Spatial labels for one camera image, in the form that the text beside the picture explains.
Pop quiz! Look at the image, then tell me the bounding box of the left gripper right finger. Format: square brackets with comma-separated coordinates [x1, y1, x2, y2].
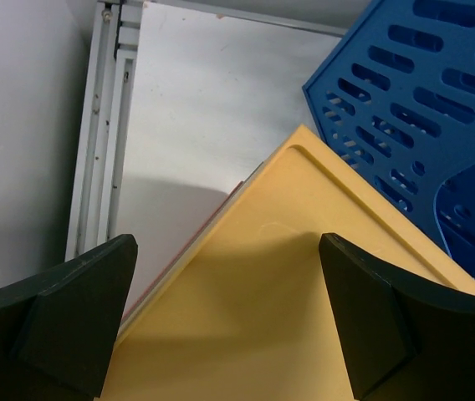
[319, 233, 475, 400]

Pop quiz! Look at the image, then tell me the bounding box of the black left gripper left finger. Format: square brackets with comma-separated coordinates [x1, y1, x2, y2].
[0, 234, 138, 400]

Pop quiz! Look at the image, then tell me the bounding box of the yellow drawer box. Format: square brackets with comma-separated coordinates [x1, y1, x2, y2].
[101, 126, 475, 400]

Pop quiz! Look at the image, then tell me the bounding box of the blue file organizer rack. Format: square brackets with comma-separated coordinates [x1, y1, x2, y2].
[303, 1, 475, 279]

